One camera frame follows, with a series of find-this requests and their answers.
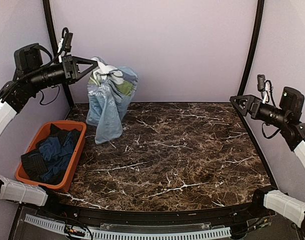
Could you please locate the dark clothes in bin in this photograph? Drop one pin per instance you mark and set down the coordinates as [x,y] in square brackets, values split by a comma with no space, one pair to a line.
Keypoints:
[49,161]

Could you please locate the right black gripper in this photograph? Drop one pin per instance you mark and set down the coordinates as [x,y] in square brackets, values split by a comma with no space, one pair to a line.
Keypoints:
[251,99]

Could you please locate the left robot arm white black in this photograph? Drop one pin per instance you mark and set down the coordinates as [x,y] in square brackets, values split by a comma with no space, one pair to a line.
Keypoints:
[30,77]

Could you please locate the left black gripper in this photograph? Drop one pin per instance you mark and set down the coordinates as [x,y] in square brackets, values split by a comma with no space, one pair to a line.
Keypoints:
[73,61]

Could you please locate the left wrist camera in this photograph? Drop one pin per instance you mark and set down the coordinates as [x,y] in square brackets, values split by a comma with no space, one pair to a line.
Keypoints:
[65,44]

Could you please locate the black left frame post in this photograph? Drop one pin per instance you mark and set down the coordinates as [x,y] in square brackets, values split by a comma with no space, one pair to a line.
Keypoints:
[54,45]

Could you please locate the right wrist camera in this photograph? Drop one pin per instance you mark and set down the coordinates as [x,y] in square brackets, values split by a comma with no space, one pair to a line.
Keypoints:
[263,87]

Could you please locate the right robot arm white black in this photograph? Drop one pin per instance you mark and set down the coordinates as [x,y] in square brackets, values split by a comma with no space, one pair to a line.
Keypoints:
[285,117]

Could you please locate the light blue printed t-shirt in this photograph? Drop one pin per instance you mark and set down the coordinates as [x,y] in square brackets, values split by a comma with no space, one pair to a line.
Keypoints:
[110,90]

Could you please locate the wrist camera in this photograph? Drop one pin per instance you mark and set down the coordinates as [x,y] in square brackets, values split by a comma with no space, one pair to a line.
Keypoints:
[263,87]
[65,44]

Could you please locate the black front table rail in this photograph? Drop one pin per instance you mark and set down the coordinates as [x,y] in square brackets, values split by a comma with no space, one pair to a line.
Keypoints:
[232,216]

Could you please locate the white slotted cable duct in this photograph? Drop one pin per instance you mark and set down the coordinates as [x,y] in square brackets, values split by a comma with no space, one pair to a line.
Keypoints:
[106,231]

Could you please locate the black frame post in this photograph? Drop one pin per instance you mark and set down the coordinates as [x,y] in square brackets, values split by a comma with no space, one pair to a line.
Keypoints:
[54,45]
[252,47]

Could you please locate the black right frame post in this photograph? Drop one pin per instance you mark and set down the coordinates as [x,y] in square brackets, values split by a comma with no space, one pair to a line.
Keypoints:
[252,47]

